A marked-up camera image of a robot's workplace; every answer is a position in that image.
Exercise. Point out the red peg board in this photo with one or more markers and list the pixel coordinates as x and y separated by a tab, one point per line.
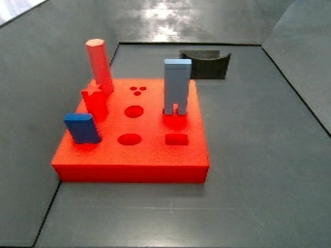
147	146

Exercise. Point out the black fixture stand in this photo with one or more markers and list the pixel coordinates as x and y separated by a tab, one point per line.
208	64

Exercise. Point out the grey-blue arch block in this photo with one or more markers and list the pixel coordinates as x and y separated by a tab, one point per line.
176	78

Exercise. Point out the red star peg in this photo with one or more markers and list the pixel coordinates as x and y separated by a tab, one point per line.
94	99

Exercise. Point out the dark blue short peg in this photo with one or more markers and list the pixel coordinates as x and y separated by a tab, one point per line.
82	127

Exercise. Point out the red hexagonal tall peg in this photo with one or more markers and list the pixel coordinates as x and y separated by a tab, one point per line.
100	65

